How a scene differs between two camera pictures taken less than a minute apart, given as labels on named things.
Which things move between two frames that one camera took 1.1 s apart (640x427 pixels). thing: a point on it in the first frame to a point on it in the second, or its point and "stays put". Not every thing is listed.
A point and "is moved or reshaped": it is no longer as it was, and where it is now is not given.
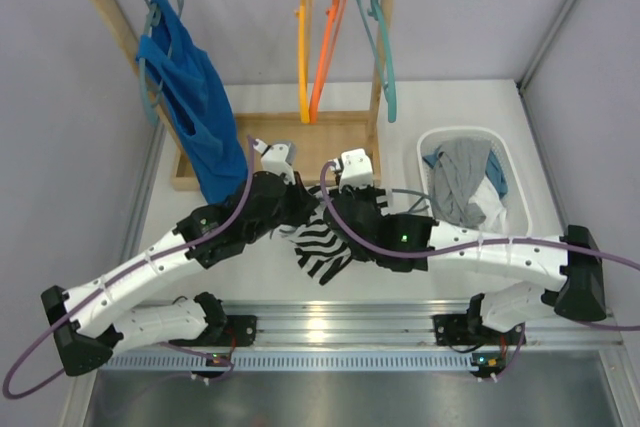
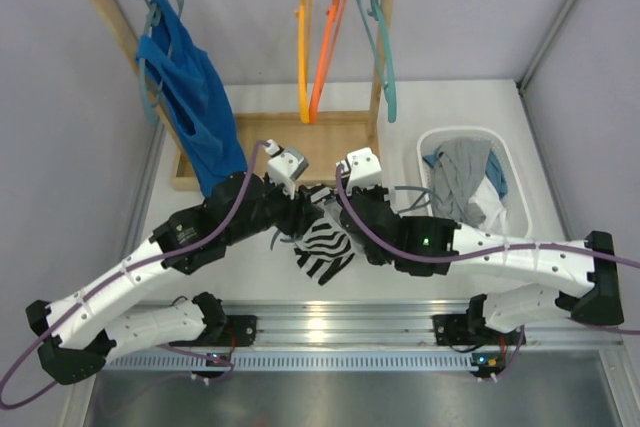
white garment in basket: x=489 y=201 stays put
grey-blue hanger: x=418 y=207 is moved or reshaped
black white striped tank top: x=322 y=251 stays put
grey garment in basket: x=460 y=167 stays put
